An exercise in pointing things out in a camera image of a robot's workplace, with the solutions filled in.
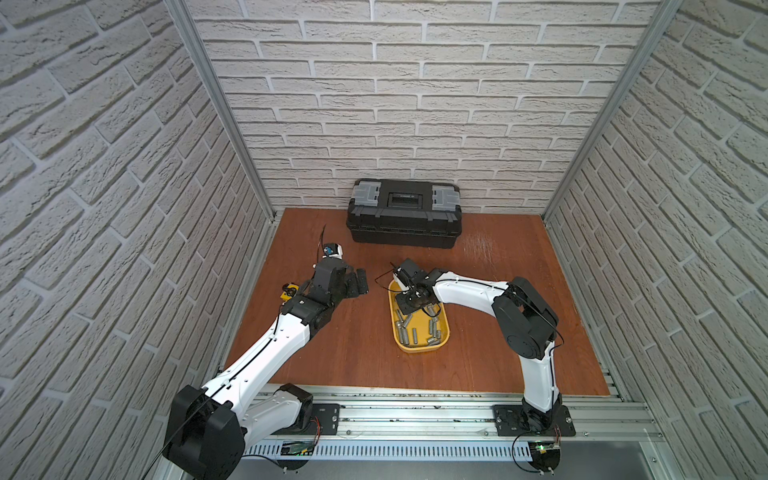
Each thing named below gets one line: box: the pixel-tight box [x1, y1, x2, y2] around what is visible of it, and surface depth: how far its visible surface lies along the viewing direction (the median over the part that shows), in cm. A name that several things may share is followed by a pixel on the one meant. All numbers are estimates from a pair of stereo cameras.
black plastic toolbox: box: [346, 179, 462, 249], surface depth 102 cm
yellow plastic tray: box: [388, 279, 450, 353], surface depth 89 cm
